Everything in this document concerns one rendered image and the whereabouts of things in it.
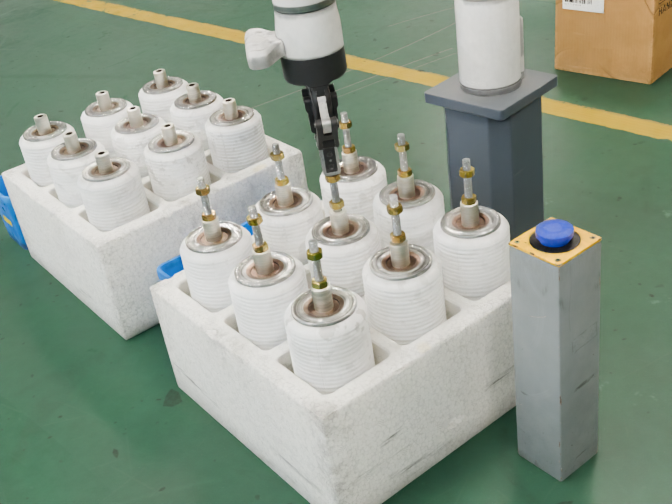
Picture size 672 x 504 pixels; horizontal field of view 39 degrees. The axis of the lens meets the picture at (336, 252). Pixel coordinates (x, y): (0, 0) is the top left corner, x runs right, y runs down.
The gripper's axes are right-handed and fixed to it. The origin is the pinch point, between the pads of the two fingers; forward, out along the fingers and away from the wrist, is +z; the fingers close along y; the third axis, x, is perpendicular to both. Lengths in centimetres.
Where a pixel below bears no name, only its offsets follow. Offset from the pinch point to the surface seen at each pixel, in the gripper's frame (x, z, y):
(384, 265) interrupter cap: -3.9, 10.3, -10.3
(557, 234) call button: -21.2, 2.8, -22.2
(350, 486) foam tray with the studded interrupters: 4.9, 29.4, -25.6
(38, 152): 46, 12, 46
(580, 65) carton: -65, 34, 93
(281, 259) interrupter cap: 8.1, 10.1, -4.9
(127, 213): 30.9, 16.0, 26.8
